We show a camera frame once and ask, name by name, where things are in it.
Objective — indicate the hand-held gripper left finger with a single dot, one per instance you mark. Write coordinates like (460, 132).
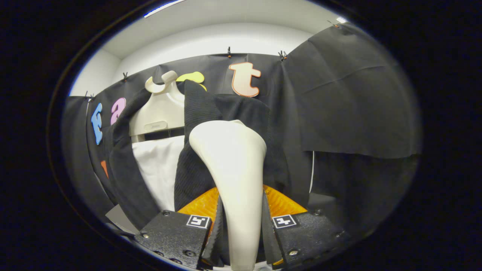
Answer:
(216, 241)

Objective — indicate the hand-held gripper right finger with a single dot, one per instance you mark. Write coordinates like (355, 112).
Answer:
(268, 241)

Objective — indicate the white garment steamer head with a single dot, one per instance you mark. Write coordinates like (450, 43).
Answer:
(233, 162)

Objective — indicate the black jacket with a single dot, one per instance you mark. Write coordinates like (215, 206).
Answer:
(203, 113)

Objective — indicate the grey drawer cabinet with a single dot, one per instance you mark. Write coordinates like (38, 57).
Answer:
(120, 218)

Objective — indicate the white plastic hanger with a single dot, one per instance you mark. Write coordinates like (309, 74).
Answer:
(162, 109)

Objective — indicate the black backdrop cloth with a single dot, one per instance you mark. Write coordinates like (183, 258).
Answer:
(357, 94)

